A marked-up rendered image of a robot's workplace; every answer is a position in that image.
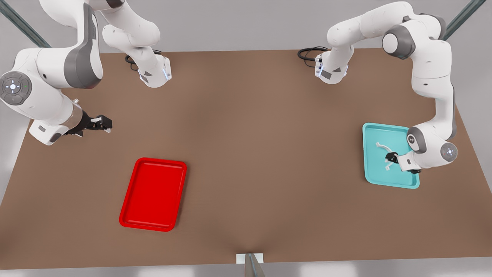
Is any white drainage pipe clamp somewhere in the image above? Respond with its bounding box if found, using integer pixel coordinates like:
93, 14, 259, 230
376, 142, 395, 171

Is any teal rectangular tray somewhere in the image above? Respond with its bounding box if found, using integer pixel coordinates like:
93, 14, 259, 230
362, 123, 421, 190

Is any red rectangular tray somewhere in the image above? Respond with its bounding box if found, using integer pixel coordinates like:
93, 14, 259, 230
119, 157, 188, 232

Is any black cable loop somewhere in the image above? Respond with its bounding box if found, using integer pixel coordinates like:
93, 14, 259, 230
125, 49, 163, 72
297, 47, 330, 68

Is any silver frame post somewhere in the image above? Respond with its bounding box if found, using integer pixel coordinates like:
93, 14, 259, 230
236, 253, 266, 277
0, 1, 52, 48
442, 0, 487, 41

